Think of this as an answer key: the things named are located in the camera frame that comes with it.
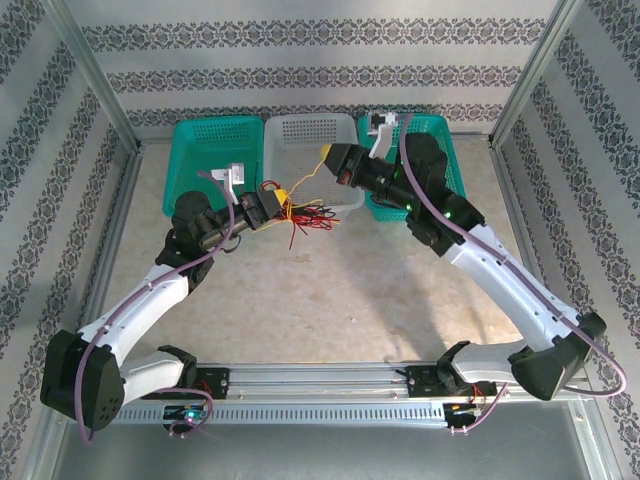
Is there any yellow cable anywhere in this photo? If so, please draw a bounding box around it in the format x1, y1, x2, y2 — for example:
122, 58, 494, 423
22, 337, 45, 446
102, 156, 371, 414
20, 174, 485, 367
287, 149, 331, 204
257, 198, 341, 229

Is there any black cable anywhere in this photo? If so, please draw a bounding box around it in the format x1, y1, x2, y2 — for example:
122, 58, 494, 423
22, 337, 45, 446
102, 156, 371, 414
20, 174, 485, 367
298, 204, 342, 226

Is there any white plastic basket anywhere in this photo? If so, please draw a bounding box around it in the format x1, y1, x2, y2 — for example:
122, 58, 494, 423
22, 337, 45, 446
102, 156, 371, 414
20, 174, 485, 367
262, 112, 366, 214

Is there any teal plastic basket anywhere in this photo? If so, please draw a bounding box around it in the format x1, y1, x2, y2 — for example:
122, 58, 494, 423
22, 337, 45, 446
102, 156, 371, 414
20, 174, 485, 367
162, 115, 265, 221
357, 113, 469, 224

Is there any small circuit board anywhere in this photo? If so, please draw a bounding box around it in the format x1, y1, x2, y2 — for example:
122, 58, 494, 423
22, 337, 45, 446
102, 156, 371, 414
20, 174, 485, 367
163, 405, 209, 423
443, 401, 482, 417

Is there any grey metal sheet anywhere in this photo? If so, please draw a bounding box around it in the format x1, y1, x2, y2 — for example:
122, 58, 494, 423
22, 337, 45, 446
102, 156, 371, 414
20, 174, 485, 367
47, 399, 606, 480

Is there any aluminium side rail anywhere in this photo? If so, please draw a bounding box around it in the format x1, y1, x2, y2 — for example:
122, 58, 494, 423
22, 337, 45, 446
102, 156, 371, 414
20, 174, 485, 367
74, 142, 147, 341
487, 142, 581, 361

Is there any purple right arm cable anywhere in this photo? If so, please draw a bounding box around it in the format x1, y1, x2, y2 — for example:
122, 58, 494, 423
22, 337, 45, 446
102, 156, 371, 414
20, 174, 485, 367
397, 112, 629, 436

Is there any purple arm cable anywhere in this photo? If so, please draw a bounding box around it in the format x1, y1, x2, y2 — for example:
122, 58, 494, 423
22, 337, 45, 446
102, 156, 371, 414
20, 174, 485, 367
397, 112, 629, 436
79, 169, 239, 446

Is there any aluminium frame post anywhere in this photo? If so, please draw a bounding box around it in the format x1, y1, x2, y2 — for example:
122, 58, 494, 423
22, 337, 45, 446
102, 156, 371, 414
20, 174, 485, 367
47, 0, 145, 152
488, 0, 587, 147

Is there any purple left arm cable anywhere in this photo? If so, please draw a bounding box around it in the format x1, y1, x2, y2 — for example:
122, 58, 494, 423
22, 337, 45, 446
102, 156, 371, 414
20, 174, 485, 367
79, 169, 239, 446

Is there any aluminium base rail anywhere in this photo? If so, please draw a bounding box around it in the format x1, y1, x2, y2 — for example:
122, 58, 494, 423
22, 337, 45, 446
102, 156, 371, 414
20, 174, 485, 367
194, 362, 587, 402

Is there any slotted metal cable duct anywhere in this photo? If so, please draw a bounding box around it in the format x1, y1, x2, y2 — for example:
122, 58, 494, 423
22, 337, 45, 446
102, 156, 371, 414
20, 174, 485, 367
117, 402, 451, 427

